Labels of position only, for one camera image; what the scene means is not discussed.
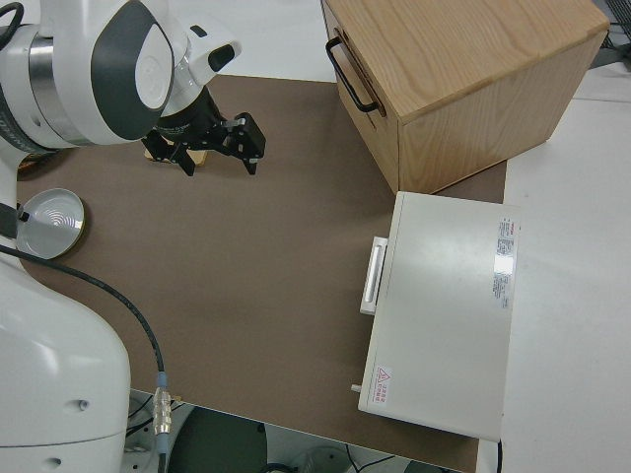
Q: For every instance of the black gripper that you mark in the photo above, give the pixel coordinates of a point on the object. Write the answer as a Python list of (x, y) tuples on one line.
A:
[(192, 123)]

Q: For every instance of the gray plate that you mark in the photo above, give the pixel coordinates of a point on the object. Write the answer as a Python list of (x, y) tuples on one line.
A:
[(54, 222)]

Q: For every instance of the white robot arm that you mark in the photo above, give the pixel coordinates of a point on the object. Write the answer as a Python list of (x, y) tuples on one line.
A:
[(64, 369)]

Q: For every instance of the small wooden block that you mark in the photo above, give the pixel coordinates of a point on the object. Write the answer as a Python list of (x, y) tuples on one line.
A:
[(199, 157)]

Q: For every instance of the brown table mat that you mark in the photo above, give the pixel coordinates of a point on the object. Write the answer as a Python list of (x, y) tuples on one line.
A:
[(246, 295)]

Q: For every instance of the large wooden box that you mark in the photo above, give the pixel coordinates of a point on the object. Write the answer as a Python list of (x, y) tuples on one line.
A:
[(468, 64)]

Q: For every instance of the white toaster oven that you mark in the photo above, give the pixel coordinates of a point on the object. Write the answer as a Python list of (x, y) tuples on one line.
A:
[(443, 320)]

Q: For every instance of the dark round base plate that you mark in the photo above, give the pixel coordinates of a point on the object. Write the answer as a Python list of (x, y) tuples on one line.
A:
[(217, 443)]

